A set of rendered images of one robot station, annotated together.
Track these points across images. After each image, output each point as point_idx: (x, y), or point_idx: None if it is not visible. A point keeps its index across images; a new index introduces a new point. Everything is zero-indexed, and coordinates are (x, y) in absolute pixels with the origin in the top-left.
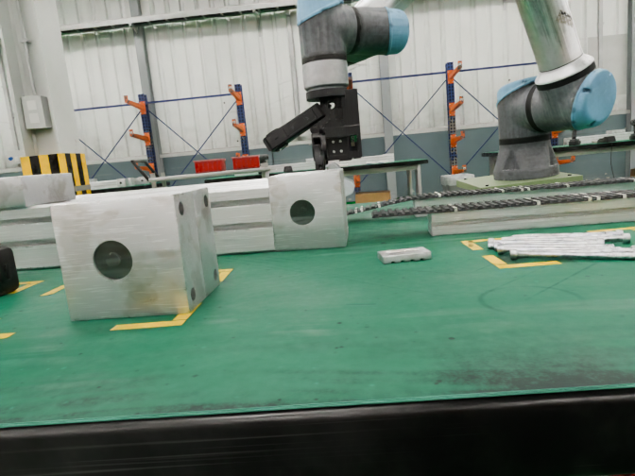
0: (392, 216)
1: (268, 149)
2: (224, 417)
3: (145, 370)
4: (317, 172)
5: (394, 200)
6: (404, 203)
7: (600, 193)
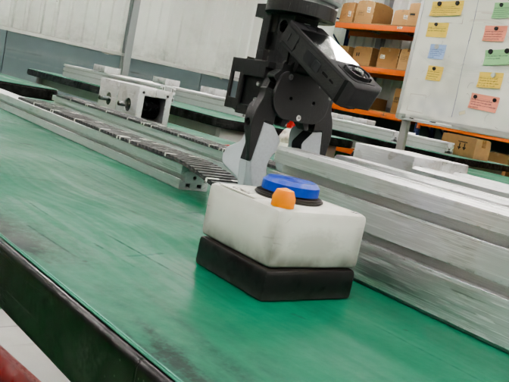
0: (201, 197)
1: (370, 108)
2: None
3: None
4: (423, 154)
5: (216, 172)
6: (17, 174)
7: (220, 146)
